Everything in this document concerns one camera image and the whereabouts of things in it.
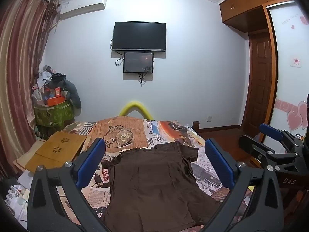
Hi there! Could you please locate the brown wooden door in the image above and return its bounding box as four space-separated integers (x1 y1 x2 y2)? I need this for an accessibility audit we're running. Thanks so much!
241 30 272 138

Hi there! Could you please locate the white air conditioner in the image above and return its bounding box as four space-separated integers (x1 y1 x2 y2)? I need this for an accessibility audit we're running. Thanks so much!
59 0 108 20

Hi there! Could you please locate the brown t-shirt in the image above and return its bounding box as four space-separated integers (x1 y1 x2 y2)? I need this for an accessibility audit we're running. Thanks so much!
100 141 221 231

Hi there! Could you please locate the yellow foam tube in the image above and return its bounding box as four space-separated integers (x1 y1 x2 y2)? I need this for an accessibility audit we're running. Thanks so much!
119 100 155 120

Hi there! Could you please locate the striped red curtain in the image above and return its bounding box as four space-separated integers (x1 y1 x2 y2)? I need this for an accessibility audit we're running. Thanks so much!
0 0 59 177

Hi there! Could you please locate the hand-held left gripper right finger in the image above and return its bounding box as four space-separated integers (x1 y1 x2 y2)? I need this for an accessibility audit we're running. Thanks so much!
204 138 284 232

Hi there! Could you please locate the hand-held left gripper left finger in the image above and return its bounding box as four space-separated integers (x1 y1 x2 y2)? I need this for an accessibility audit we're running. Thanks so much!
27 138 114 232

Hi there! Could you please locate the printed blanket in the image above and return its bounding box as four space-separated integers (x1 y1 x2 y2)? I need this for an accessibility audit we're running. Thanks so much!
52 116 254 232

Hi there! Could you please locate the grey plush toy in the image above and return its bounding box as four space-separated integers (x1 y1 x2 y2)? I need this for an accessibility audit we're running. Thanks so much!
49 73 82 108

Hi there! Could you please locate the black wall television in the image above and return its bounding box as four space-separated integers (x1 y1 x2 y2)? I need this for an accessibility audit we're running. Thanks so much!
113 21 167 53

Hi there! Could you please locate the small black wall monitor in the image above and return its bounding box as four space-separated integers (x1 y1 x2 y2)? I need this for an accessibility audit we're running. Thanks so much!
123 52 154 74

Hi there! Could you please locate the wooden overhead cabinet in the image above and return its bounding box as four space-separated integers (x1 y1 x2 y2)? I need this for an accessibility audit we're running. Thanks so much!
218 0 294 32

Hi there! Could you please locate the orange box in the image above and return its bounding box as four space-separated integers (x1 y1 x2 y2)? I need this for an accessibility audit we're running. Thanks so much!
47 97 65 106

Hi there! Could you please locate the pile of papers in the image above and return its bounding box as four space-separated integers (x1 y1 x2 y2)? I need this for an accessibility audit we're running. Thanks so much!
4 169 34 230

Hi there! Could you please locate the bamboo lap desk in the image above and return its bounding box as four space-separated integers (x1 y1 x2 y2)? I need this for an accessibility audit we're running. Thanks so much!
12 131 87 174

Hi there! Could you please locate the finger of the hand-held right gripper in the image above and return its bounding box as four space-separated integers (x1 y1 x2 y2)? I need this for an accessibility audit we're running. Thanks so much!
239 135 282 172
259 123 305 151

